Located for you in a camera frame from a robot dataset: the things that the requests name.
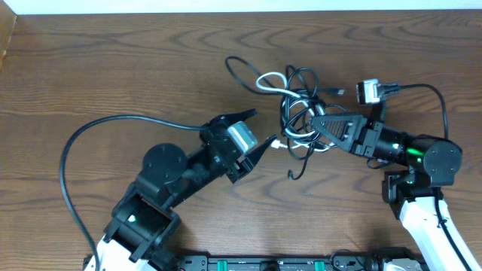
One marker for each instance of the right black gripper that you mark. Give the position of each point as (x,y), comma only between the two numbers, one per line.
(361,143)

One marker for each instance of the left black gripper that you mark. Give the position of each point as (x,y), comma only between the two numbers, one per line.
(221,133)

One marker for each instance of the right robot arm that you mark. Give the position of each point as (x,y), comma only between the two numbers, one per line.
(414,193)

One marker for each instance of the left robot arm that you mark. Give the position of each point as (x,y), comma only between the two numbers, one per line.
(144,219)

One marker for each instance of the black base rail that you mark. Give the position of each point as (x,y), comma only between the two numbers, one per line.
(343,259)

